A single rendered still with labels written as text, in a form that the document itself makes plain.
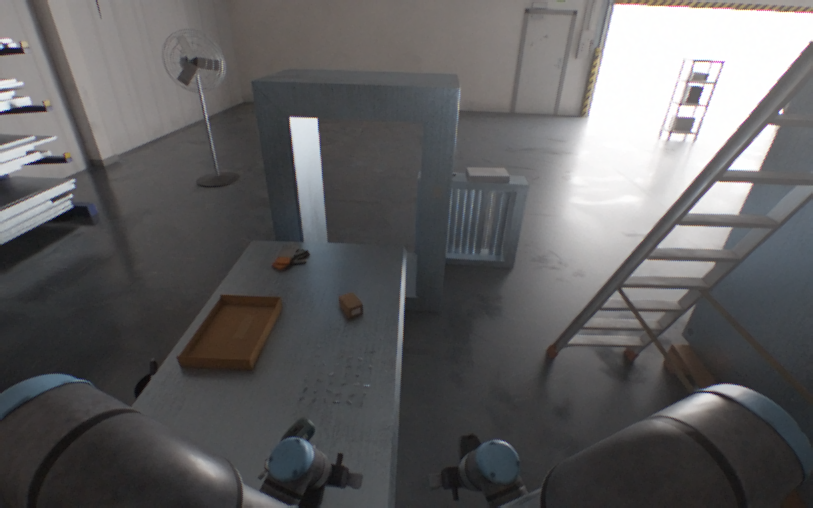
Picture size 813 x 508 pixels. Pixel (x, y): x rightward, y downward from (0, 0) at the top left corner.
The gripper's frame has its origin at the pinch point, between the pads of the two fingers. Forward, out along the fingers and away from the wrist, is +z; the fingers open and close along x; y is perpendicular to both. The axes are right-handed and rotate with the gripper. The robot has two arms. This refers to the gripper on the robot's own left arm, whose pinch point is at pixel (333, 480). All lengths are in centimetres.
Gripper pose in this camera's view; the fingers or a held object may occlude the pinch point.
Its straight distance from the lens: 132.0
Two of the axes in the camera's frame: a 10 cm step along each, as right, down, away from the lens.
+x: -9.8, 0.0, 1.8
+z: 1.5, 6.0, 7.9
